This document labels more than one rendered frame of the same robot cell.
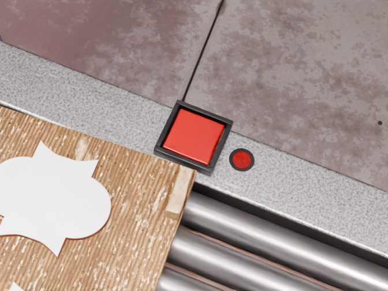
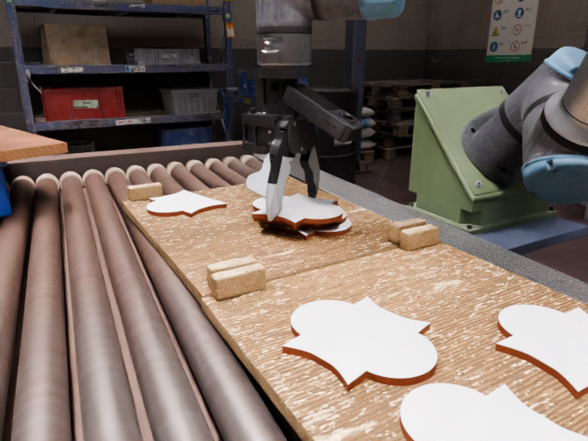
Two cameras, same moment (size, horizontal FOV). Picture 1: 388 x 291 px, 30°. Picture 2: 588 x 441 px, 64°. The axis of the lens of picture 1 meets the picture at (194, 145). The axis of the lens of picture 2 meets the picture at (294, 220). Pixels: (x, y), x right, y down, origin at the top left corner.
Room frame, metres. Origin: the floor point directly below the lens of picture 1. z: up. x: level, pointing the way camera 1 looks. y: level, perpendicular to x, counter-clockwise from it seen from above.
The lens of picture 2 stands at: (-0.13, 0.03, 1.18)
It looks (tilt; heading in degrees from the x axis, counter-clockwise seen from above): 19 degrees down; 51
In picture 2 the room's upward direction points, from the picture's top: straight up
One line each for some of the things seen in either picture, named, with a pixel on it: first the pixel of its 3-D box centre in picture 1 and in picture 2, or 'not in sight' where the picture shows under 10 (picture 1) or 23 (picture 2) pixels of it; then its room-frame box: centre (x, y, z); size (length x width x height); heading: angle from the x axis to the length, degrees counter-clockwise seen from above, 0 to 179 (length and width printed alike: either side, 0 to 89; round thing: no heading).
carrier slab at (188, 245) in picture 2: not in sight; (260, 221); (0.29, 0.63, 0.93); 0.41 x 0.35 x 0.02; 82
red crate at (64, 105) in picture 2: not in sight; (82, 102); (1.15, 4.64, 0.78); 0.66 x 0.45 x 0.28; 170
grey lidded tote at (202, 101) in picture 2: not in sight; (189, 100); (2.11, 4.45, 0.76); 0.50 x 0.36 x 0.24; 176
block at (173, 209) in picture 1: (179, 193); not in sight; (0.32, 0.01, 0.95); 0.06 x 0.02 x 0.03; 171
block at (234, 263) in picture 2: not in sight; (232, 272); (0.13, 0.46, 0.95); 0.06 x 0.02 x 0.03; 172
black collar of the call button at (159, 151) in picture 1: (193, 137); not in sight; (0.41, 0.00, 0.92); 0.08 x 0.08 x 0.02; 77
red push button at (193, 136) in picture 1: (193, 138); not in sight; (0.41, 0.00, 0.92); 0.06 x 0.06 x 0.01; 77
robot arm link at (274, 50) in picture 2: not in sight; (283, 52); (0.29, 0.58, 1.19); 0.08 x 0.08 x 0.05
